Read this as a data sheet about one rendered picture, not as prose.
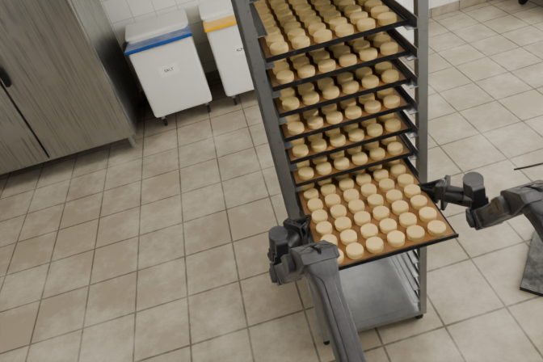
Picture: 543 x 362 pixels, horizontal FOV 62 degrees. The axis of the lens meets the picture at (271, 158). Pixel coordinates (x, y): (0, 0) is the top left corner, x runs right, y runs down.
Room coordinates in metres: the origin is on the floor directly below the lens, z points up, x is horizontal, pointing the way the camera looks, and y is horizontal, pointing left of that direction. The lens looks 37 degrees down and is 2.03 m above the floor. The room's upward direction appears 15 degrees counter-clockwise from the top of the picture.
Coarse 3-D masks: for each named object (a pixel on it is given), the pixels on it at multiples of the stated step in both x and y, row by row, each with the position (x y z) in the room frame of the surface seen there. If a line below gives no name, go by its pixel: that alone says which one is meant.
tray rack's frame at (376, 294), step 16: (240, 32) 1.70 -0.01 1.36; (256, 96) 1.70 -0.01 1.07; (288, 208) 1.70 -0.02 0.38; (352, 272) 1.38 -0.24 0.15; (368, 272) 1.36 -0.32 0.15; (384, 272) 1.34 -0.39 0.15; (352, 288) 1.29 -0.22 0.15; (368, 288) 1.27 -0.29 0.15; (384, 288) 1.25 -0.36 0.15; (400, 288) 1.23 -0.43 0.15; (352, 304) 1.21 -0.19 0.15; (368, 304) 1.19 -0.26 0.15; (384, 304) 1.17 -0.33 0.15; (400, 304) 1.15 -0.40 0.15; (416, 304) 1.13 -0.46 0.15; (368, 320) 1.12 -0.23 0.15; (384, 320) 1.10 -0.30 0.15; (400, 320) 1.09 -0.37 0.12
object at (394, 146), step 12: (372, 144) 1.20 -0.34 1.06; (384, 144) 1.20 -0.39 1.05; (396, 144) 1.16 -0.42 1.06; (324, 156) 1.20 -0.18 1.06; (336, 156) 1.19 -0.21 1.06; (348, 156) 1.19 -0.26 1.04; (360, 156) 1.15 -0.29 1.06; (372, 156) 1.14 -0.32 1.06; (384, 156) 1.14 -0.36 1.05; (300, 168) 1.19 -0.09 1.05; (312, 168) 1.16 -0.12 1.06; (324, 168) 1.14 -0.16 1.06; (336, 168) 1.14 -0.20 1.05; (348, 168) 1.13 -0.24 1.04; (300, 180) 1.13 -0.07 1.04
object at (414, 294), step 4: (392, 256) 1.36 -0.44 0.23; (396, 260) 1.33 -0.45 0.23; (396, 264) 1.31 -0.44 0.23; (400, 268) 1.28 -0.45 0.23; (400, 272) 1.26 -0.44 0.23; (404, 276) 1.23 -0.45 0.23; (404, 280) 1.21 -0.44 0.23; (408, 280) 1.21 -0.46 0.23; (408, 284) 1.19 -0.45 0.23; (408, 288) 1.17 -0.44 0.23; (412, 288) 1.16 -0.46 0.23; (412, 292) 1.14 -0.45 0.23; (416, 292) 1.12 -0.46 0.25; (412, 296) 1.13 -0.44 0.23; (416, 296) 1.12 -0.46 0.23; (416, 300) 1.10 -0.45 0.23
